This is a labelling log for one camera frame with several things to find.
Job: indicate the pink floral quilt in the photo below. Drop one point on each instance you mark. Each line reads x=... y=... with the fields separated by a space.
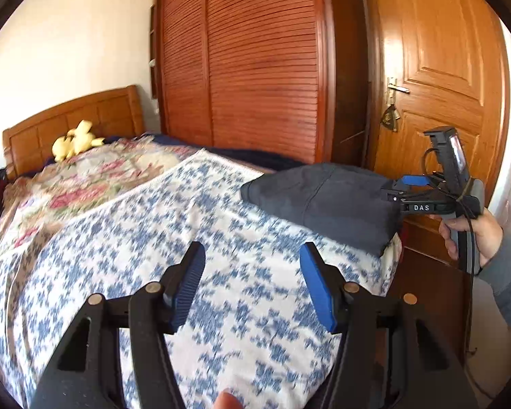
x=68 y=187

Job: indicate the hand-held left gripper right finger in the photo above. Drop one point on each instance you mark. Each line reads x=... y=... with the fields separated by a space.
x=319 y=294

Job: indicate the blue floral blanket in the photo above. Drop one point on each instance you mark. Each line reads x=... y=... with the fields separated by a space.
x=153 y=221

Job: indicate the wooden slatted wardrobe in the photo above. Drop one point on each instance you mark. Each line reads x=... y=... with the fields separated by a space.
x=259 y=72

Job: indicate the person's right hand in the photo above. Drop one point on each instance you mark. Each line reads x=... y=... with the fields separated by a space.
x=490 y=238

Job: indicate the wooden door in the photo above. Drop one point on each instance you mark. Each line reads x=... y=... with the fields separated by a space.
x=443 y=51

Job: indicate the dark hanging door ornament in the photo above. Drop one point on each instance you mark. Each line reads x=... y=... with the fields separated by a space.
x=390 y=119

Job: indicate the yellow plush toy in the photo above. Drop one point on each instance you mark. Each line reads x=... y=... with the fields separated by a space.
x=76 y=140

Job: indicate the black jacket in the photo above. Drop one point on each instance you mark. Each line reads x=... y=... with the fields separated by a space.
x=323 y=204

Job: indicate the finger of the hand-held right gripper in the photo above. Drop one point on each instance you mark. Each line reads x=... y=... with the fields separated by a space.
x=398 y=197
x=413 y=180

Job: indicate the wooden bed headboard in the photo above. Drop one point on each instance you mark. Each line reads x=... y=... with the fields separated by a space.
x=38 y=136

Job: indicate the person's left hand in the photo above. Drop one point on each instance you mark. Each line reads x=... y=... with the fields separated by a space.
x=229 y=400

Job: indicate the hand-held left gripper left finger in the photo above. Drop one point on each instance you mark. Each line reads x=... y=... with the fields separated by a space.
x=187 y=289

